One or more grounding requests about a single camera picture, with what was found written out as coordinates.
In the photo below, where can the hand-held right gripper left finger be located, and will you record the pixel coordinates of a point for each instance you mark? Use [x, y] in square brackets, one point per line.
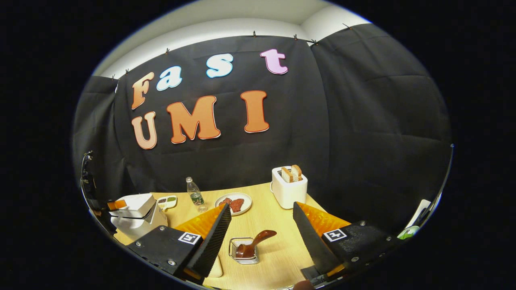
[213, 245]

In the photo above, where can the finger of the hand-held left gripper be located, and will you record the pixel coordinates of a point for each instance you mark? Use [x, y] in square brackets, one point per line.
[117, 205]

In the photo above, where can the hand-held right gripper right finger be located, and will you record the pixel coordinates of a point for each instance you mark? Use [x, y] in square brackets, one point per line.
[314, 241]

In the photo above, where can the clear chopstick holder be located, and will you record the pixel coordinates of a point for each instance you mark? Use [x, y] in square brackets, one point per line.
[234, 253]

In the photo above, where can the beige rice tray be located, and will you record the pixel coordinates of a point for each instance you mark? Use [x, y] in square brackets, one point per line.
[217, 268]

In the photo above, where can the white rice cooker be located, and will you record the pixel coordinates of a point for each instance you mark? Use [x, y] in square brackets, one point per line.
[139, 219]

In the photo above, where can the brown wooden spoon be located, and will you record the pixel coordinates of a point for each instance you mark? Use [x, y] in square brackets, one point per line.
[258, 237]

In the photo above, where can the red meat piece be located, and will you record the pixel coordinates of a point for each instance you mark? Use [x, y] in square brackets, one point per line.
[237, 205]
[225, 201]

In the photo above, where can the small white divided dish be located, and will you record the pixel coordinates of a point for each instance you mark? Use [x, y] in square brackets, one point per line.
[167, 203]

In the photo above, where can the clear plastic water bottle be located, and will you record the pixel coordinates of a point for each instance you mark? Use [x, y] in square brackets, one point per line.
[196, 197]

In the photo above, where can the white toaster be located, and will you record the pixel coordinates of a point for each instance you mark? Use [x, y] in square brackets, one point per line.
[288, 195]

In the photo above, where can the white round plate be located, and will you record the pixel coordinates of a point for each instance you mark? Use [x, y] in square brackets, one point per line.
[246, 199]

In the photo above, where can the toast slice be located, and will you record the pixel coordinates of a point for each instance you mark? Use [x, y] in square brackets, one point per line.
[297, 172]
[287, 175]

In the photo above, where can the black backdrop cloth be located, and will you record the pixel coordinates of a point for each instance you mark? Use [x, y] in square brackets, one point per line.
[363, 121]

